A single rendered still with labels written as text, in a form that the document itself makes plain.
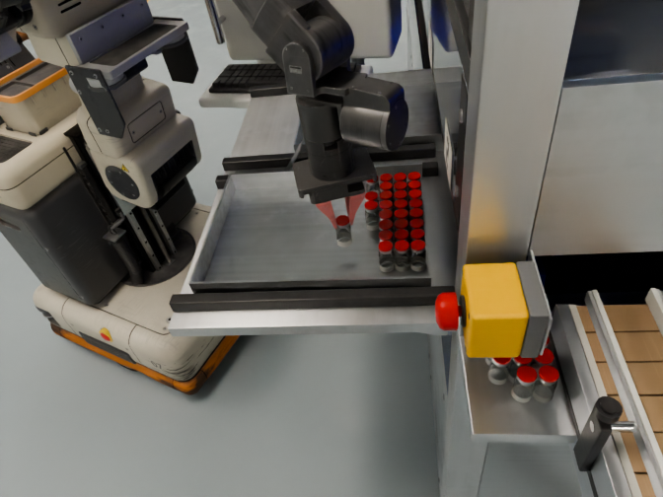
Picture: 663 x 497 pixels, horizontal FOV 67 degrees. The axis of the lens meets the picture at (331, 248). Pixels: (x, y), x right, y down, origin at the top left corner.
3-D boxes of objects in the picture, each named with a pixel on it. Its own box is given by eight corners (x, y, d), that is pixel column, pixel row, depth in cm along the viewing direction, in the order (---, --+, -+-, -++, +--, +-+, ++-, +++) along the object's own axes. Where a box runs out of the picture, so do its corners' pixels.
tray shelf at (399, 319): (460, 78, 115) (460, 70, 113) (519, 330, 66) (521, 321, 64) (256, 96, 121) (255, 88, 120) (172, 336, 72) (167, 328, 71)
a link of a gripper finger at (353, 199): (371, 234, 70) (364, 179, 63) (321, 246, 69) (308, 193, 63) (360, 204, 75) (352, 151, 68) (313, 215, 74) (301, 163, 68)
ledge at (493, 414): (572, 342, 63) (575, 333, 62) (604, 444, 54) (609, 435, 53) (458, 344, 65) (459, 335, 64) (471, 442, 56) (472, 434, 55)
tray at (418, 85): (463, 80, 110) (464, 65, 107) (479, 148, 92) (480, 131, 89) (310, 94, 115) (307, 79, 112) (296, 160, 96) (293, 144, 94)
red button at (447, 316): (469, 307, 55) (471, 283, 52) (473, 337, 52) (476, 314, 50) (433, 308, 56) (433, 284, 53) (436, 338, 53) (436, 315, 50)
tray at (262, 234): (422, 178, 87) (421, 162, 85) (430, 295, 69) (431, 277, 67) (234, 188, 92) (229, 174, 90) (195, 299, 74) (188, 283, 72)
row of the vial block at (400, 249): (406, 193, 85) (406, 172, 82) (410, 272, 72) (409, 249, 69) (394, 194, 85) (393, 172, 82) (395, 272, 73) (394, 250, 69)
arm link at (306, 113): (311, 71, 60) (283, 94, 57) (361, 78, 57) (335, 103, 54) (320, 122, 65) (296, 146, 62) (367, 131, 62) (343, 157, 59)
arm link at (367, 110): (324, 18, 58) (279, 40, 52) (416, 25, 52) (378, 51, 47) (332, 115, 65) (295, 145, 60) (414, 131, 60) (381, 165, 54)
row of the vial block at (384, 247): (394, 194, 85) (393, 172, 82) (395, 272, 73) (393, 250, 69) (381, 194, 85) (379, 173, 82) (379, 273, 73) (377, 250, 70)
